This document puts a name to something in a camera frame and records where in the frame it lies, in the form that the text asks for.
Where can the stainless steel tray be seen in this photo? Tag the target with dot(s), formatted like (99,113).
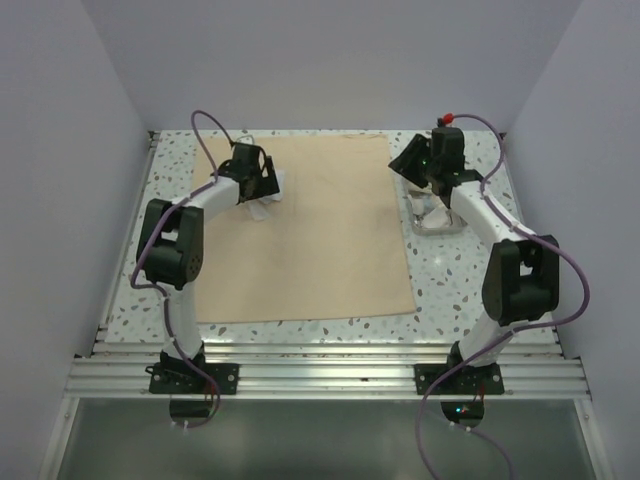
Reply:
(414,182)

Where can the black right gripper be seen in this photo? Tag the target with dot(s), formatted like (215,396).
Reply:
(404,164)

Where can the beige cloth mat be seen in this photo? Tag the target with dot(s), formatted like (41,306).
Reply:
(331,248)

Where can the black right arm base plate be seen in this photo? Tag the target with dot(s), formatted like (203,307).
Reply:
(485,380)

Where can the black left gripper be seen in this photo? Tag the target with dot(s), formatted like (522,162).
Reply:
(267,185)

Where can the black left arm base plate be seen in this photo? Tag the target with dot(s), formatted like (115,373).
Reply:
(173,376)

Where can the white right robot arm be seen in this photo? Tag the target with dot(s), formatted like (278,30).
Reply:
(521,282)

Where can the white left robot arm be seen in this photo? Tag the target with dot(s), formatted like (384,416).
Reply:
(170,253)

